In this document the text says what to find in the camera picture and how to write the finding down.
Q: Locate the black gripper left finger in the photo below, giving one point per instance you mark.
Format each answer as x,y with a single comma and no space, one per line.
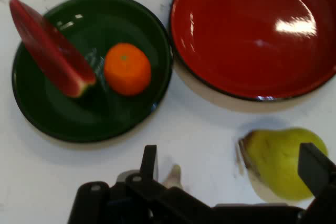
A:
147,182

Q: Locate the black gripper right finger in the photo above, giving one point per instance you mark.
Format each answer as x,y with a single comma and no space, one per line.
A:
315,174

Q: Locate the orange tangerine toy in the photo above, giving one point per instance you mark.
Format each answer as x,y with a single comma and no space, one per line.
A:
127,69

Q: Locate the green pear toy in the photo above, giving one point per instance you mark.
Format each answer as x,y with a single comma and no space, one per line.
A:
275,161

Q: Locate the green enamel plate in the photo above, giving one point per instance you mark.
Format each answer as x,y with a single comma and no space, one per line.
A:
126,113

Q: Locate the red enamel plate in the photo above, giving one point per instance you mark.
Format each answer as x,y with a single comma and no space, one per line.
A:
252,37

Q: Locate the red watermelon slice toy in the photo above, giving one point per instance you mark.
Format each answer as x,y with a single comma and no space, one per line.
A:
52,51

